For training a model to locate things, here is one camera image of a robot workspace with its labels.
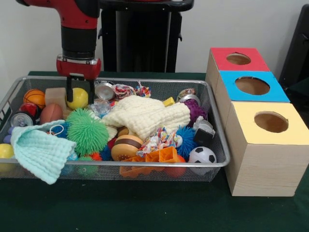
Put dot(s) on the wooden box with three holes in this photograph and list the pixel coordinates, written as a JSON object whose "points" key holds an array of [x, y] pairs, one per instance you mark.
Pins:
{"points": [[260, 169]]}

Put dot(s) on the orange plastic toy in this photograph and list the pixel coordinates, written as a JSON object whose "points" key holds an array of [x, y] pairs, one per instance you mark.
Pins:
{"points": [[154, 159]]}

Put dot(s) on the black stand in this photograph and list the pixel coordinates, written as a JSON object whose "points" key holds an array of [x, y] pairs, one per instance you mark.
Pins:
{"points": [[299, 58]]}

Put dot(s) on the cream yellow cloth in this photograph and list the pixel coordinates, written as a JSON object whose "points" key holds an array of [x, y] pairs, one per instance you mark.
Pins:
{"points": [[145, 116]]}

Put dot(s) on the small orange basketball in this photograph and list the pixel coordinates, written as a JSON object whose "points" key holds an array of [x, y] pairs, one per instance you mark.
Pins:
{"points": [[34, 98]]}

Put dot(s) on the pale wooden block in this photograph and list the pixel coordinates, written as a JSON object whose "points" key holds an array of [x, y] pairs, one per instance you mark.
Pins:
{"points": [[55, 96]]}

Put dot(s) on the black and white soccer ball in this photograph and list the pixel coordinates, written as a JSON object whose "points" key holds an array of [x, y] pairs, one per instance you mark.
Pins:
{"points": [[203, 155]]}

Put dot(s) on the small green spiky ball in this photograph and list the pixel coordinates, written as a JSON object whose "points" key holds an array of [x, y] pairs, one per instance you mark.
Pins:
{"points": [[88, 133]]}

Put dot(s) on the toy burger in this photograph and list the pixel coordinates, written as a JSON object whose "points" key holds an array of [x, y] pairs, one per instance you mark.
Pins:
{"points": [[126, 148]]}

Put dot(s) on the colourful dotted packet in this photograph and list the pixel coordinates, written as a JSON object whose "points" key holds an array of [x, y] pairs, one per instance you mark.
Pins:
{"points": [[159, 140]]}

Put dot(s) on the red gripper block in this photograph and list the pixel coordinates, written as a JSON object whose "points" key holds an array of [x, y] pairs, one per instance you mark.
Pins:
{"points": [[78, 67]]}

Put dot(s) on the yellow ball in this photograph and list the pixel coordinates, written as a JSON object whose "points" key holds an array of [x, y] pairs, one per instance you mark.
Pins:
{"points": [[79, 99]]}

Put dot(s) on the mint green cloth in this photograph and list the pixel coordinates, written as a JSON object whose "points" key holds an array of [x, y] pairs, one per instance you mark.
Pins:
{"points": [[41, 154]]}

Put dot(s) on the dark green table cloth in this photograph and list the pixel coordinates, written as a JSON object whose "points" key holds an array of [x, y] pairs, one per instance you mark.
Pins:
{"points": [[145, 208]]}

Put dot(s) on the clear shallow bin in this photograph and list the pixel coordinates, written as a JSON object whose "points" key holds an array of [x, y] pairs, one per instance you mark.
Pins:
{"points": [[159, 87]]}

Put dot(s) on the brown rubber ball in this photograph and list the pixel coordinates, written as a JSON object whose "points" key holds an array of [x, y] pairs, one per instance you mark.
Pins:
{"points": [[51, 114]]}

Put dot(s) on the small silver tin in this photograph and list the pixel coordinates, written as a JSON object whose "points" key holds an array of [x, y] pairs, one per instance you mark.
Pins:
{"points": [[104, 91]]}

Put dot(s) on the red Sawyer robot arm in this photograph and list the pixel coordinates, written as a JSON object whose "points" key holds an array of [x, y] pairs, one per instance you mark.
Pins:
{"points": [[79, 29]]}

